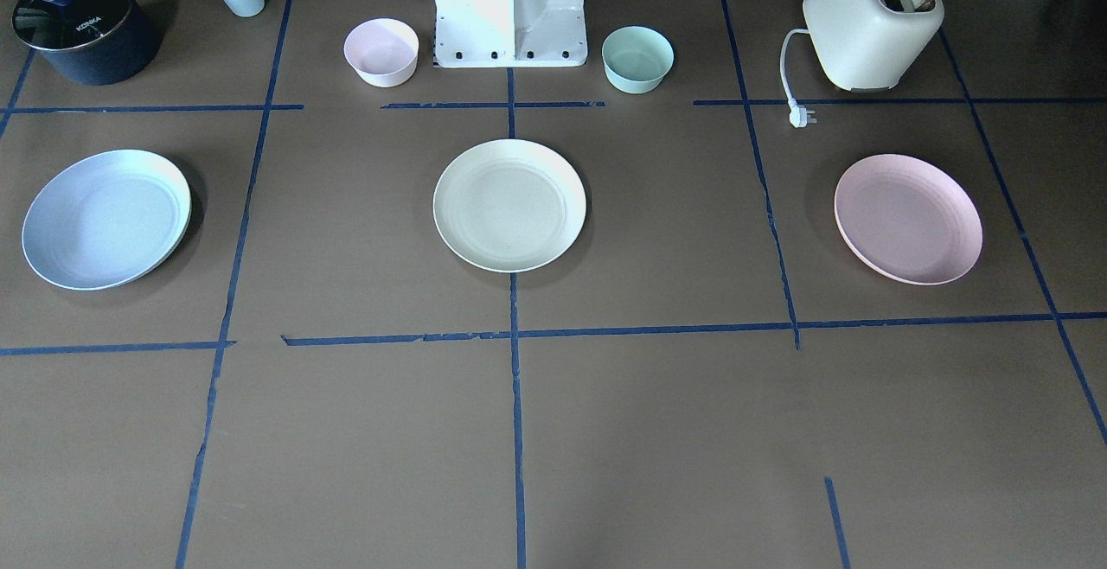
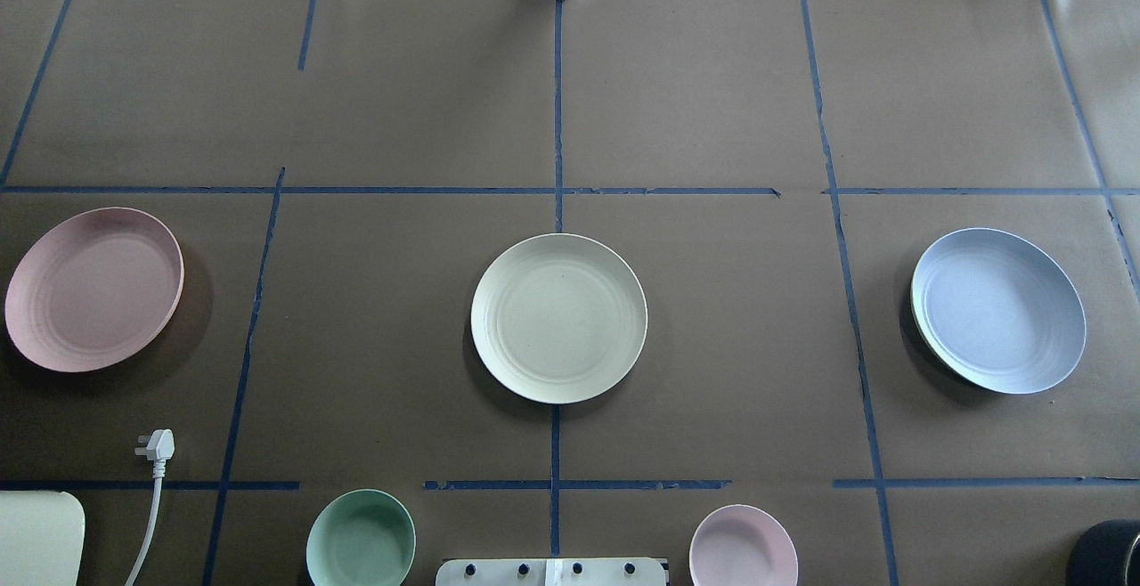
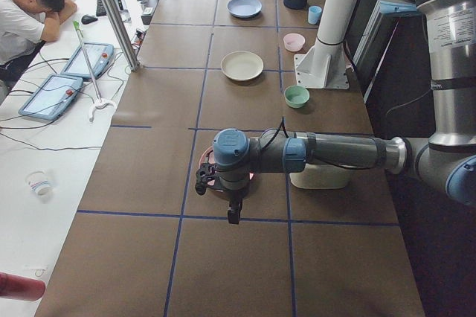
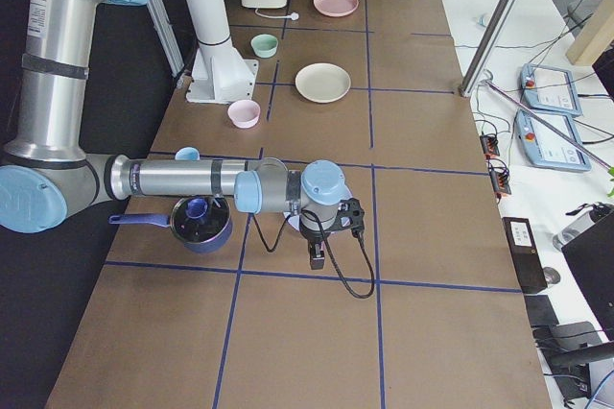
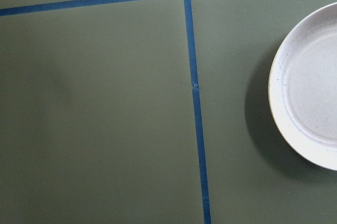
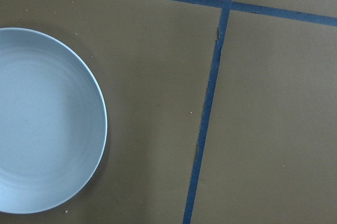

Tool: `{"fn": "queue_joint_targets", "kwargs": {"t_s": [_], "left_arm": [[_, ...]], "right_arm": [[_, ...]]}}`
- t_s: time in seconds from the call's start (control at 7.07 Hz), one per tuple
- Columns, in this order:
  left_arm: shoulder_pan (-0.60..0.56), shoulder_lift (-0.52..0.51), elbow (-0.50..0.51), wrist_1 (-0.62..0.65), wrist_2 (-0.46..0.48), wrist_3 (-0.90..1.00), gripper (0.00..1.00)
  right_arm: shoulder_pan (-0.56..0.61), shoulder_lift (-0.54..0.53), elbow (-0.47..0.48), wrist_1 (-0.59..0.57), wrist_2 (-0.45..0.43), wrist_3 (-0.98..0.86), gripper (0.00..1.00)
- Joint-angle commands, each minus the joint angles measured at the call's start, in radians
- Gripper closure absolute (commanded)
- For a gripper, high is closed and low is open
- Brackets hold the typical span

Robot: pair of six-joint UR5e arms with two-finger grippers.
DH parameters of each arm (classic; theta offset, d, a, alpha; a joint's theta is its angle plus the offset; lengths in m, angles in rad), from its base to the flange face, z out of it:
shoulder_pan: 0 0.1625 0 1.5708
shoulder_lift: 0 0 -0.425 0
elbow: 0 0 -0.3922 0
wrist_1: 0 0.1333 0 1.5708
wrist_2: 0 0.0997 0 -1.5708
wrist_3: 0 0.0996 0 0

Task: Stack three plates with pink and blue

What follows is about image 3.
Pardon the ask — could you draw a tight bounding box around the light blue cup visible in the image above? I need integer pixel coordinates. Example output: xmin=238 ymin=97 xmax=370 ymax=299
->
xmin=307 ymin=6 xmax=322 ymax=25

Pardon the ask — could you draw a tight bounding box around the pink plate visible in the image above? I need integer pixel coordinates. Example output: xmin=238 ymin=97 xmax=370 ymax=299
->
xmin=199 ymin=145 xmax=255 ymax=194

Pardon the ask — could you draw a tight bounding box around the far teach pendant tablet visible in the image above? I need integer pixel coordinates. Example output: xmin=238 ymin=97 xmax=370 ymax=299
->
xmin=61 ymin=42 xmax=115 ymax=81

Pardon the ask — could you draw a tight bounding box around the white grabber stick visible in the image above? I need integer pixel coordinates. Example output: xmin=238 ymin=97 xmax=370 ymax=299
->
xmin=73 ymin=20 xmax=118 ymax=123

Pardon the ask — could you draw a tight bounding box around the near teach pendant tablet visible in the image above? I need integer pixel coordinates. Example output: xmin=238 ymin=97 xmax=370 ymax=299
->
xmin=18 ymin=74 xmax=83 ymax=121

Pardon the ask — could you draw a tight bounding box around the person in white shirt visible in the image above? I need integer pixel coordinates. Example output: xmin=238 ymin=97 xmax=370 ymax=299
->
xmin=1 ymin=0 xmax=77 ymax=86

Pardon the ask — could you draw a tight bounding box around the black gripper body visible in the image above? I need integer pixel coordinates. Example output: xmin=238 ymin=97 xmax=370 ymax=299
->
xmin=221 ymin=180 xmax=249 ymax=210

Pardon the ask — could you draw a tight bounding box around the white mounting column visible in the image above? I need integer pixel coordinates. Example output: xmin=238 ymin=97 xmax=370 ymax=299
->
xmin=295 ymin=0 xmax=357 ymax=90

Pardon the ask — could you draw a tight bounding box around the red cylinder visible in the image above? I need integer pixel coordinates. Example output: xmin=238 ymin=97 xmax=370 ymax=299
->
xmin=1 ymin=272 xmax=45 ymax=301

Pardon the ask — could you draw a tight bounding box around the green bowl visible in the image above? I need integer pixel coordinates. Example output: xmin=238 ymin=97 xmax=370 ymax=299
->
xmin=284 ymin=85 xmax=310 ymax=109

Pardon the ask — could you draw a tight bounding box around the blue plate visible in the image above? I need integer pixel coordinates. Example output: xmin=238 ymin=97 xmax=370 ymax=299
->
xmin=227 ymin=0 xmax=263 ymax=19

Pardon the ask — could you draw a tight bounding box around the pink bowl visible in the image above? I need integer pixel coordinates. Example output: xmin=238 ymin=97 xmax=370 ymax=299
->
xmin=283 ymin=33 xmax=306 ymax=52

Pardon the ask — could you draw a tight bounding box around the paper cup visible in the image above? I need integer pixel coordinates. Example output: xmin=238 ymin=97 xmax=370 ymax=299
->
xmin=25 ymin=170 xmax=51 ymax=196

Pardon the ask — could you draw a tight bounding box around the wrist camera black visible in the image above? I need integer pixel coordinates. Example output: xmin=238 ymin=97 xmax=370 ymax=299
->
xmin=195 ymin=162 xmax=219 ymax=196

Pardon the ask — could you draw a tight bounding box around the black computer mouse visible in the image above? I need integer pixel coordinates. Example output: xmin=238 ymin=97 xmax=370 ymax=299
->
xmin=81 ymin=15 xmax=98 ymax=25

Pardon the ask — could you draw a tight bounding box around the aluminium frame post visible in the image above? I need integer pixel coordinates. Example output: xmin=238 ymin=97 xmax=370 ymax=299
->
xmin=102 ymin=0 xmax=140 ymax=71

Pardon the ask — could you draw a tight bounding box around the black keyboard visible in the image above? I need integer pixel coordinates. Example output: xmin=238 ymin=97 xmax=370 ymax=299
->
xmin=95 ymin=0 xmax=107 ymax=17

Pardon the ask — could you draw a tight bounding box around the cream toaster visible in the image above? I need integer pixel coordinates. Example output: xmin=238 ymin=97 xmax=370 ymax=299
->
xmin=289 ymin=164 xmax=353 ymax=190

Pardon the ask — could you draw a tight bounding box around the cream plate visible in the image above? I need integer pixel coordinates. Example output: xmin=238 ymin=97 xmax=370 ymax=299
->
xmin=221 ymin=51 xmax=264 ymax=81

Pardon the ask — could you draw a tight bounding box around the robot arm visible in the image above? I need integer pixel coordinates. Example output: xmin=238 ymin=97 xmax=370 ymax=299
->
xmin=195 ymin=0 xmax=475 ymax=224

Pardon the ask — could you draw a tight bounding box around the teach pendant tablet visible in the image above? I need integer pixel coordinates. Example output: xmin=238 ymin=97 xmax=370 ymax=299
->
xmin=18 ymin=74 xmax=83 ymax=121
xmin=61 ymin=42 xmax=115 ymax=81

